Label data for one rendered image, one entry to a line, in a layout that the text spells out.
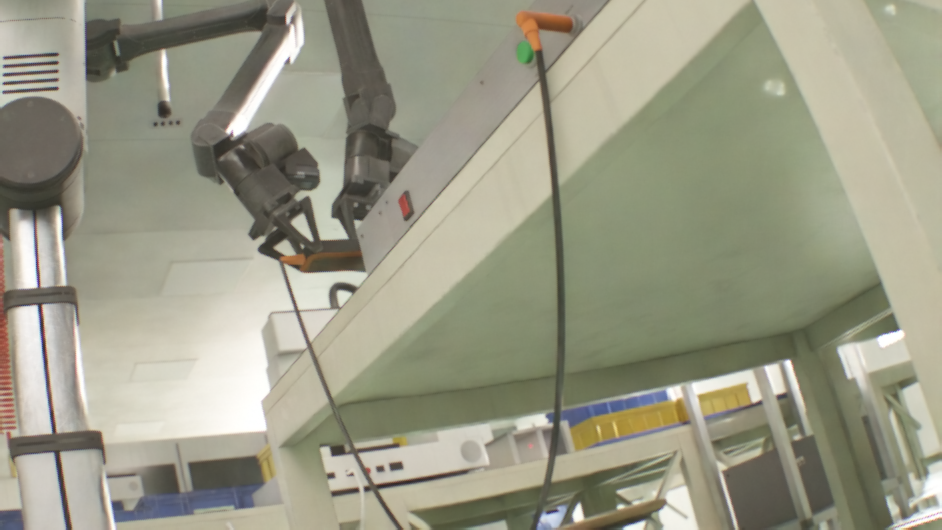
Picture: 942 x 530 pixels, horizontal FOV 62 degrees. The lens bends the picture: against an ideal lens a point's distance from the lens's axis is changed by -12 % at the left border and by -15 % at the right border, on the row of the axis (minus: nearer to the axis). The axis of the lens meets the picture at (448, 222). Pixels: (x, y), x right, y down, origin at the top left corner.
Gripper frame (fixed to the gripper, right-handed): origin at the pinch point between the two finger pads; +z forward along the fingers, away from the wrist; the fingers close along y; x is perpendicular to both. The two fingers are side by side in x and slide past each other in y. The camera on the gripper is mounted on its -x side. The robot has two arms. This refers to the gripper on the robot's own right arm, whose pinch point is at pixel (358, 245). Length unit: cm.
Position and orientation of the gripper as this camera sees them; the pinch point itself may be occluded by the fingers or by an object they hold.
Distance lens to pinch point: 139.7
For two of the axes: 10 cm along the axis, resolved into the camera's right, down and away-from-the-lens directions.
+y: -4.2, 4.6, 7.9
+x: -9.1, -2.0, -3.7
